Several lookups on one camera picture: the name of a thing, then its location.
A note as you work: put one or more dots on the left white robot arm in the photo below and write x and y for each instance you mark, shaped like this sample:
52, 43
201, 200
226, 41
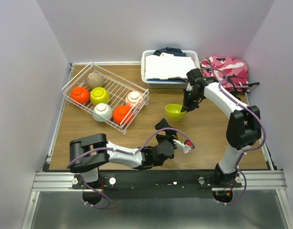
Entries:
88, 153

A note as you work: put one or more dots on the pink camouflage garment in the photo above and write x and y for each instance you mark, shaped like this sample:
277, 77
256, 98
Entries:
234, 73

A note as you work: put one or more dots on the orange bowl back left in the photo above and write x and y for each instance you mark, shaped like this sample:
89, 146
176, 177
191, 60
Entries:
80, 95

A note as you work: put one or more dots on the white plastic laundry basket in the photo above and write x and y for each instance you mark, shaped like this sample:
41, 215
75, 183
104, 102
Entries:
165, 83

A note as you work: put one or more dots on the aluminium table frame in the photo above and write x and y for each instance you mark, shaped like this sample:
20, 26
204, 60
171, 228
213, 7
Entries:
264, 205

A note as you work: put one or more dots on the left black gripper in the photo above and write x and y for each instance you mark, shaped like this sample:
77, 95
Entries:
169, 138

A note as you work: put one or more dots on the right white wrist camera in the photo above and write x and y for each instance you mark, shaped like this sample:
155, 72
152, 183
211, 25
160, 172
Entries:
189, 87

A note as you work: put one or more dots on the beige bowl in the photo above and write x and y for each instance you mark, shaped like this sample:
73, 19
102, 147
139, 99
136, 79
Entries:
94, 80

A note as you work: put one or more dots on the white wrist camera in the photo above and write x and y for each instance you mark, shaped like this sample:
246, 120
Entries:
184, 147
189, 87

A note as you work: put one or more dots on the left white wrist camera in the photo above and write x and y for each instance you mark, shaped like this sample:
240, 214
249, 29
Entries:
184, 147

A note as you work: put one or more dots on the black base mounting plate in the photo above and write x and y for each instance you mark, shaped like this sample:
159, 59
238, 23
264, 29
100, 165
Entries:
140, 184

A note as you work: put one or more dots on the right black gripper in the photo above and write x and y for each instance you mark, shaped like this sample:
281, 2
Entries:
188, 106

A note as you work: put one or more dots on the pale blue bowl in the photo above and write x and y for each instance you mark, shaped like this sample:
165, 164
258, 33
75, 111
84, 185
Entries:
102, 112

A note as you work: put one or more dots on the lime green bowl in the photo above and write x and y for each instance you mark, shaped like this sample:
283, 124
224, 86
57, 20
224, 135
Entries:
174, 112
99, 95

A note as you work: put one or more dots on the white folded cloth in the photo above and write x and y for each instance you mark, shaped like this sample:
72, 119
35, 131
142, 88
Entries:
168, 67

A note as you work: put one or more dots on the dark blue clothes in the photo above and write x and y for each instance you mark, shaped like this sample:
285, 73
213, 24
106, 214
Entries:
174, 51

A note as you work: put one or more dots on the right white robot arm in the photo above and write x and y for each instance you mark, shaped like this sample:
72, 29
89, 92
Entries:
244, 127

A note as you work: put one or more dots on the white wire dish rack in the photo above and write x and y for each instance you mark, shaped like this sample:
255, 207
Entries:
119, 81

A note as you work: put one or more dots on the orange bowl front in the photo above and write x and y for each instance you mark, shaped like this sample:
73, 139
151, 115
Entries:
123, 115

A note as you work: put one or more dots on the white bowl orange pattern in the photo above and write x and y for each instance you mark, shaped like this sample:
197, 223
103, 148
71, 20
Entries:
134, 99

